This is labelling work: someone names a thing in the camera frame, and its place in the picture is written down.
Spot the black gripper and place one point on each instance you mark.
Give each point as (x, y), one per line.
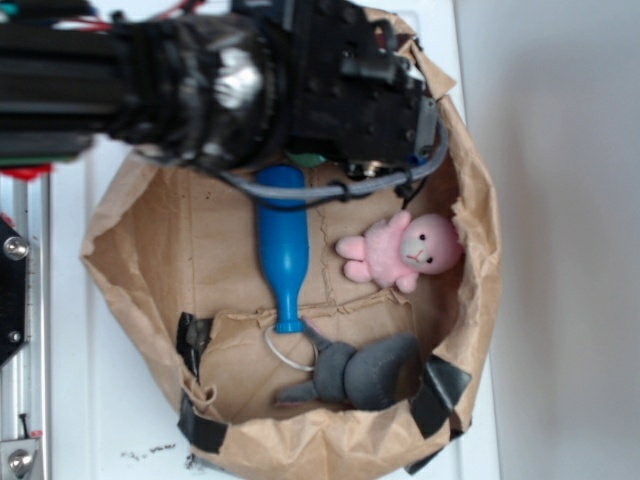
(354, 97)

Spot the green textured ball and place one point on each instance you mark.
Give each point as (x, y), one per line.
(306, 160)

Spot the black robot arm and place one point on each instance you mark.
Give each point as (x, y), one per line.
(212, 92)

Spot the blue plastic bottle toy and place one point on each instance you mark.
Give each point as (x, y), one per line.
(284, 256)

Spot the pink plush bunny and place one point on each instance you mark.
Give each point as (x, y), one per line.
(397, 251)

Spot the brown paper bag container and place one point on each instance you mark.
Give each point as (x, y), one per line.
(174, 254)

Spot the grey plush animal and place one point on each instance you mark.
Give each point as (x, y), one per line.
(365, 378)

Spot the white plastic tray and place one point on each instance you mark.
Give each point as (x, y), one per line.
(108, 419)

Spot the aluminium frame rail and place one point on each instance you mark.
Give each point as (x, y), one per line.
(25, 235)

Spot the black metal bracket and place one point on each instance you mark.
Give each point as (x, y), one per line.
(15, 251)

